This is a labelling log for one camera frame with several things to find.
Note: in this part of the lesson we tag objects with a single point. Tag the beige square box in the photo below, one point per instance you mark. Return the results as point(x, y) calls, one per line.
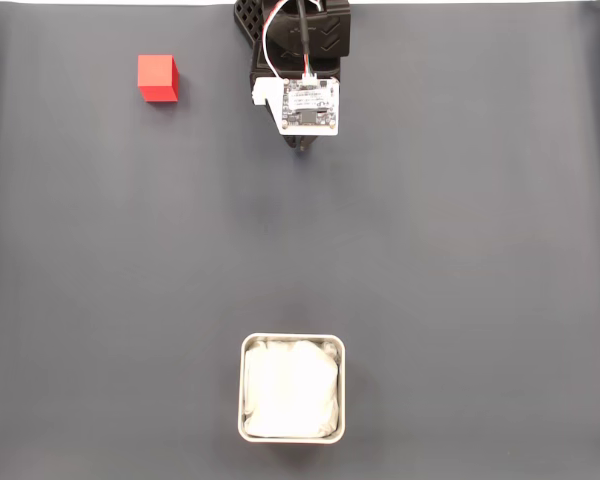
point(241, 390)

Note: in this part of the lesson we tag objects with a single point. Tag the white tissue paper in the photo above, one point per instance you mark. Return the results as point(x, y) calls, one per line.
point(290, 390)

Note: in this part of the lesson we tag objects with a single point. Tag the camera board on white mount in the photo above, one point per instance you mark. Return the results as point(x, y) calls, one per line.
point(310, 107)

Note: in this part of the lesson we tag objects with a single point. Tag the red cube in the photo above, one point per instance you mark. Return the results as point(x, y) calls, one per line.
point(155, 75)

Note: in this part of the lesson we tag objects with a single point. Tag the dark blue-grey table mat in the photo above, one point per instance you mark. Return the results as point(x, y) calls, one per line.
point(430, 225)

